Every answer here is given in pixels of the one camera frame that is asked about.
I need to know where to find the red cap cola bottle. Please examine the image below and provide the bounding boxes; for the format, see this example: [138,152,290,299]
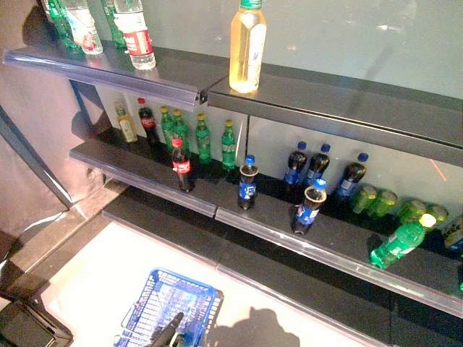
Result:
[171,138,196,193]
[137,97,161,148]

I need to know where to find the blue and yellow drink can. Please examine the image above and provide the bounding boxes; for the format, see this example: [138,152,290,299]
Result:
[443,215,463,254]

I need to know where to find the blue plastic shopping basket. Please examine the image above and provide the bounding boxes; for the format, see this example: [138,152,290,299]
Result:
[114,267,224,347]

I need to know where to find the blue cap cola bottle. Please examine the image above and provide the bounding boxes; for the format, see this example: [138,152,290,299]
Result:
[284,141,310,189]
[291,179,328,236]
[336,153,370,200]
[237,155,260,211]
[305,143,331,187]

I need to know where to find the green drink can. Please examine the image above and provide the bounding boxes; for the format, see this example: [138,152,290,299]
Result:
[426,204,450,227]
[398,197,428,226]
[352,184,378,215]

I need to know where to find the dark metal shelf post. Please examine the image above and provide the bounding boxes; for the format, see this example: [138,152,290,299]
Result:
[0,104,79,211]

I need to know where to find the small yellow tea bottle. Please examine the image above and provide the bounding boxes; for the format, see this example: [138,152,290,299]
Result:
[114,101,139,143]

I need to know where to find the tall yellow tea bottle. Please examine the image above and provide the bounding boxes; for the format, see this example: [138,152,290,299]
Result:
[229,0,268,94]

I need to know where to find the yellow cap green soda bottle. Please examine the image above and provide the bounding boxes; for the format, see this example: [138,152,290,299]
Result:
[171,108,190,155]
[221,119,238,171]
[160,106,176,153]
[195,113,213,166]

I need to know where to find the white cap green soda bottle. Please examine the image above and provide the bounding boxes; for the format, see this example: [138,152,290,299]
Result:
[369,213,438,270]

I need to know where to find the lying green bottles at back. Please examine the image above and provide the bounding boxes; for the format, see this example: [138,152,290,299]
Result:
[368,189,399,219]

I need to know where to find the dark robot left hand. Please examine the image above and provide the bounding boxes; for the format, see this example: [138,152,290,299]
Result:
[150,312,184,347]

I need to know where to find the red label water bottle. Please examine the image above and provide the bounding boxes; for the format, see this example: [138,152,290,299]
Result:
[64,0,104,56]
[113,0,157,71]

